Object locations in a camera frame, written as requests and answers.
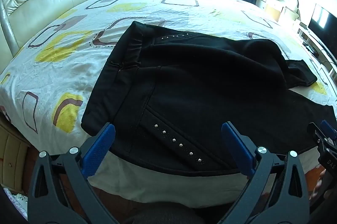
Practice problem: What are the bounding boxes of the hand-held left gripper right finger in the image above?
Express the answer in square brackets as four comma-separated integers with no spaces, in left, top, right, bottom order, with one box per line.
[218,121,310,224]

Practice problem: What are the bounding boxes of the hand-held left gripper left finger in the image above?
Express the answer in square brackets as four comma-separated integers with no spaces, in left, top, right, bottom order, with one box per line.
[28,122,119,224]

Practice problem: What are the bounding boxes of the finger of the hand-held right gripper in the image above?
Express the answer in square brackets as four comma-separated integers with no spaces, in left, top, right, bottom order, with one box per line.
[320,120,337,144]
[308,122,329,147]

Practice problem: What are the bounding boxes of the black pants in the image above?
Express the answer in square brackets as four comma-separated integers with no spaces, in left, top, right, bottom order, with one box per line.
[80,21,336,172]

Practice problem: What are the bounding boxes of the person's right hand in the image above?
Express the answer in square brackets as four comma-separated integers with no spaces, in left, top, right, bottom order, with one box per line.
[310,170,329,201]

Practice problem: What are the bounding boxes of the wooden nightstand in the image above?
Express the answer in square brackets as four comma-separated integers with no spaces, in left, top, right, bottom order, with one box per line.
[0,115,29,197]

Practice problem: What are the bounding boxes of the patterned white bed sheet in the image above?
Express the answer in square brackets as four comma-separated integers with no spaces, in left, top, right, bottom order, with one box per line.
[0,0,337,209]

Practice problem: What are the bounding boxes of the person's dark-clothed legs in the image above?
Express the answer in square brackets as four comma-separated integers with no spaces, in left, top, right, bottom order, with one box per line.
[126,202,203,224]

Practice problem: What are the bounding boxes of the white television stand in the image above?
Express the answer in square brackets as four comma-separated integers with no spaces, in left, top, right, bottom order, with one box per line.
[297,21,337,88]

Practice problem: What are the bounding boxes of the black television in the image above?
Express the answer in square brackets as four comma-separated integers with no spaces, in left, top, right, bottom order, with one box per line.
[308,4,337,56]

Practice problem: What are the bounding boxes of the white dresser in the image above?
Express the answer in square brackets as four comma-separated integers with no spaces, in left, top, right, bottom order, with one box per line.
[256,0,301,23]

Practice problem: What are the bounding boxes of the black cable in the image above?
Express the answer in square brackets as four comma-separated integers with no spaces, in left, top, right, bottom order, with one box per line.
[307,46,337,65]

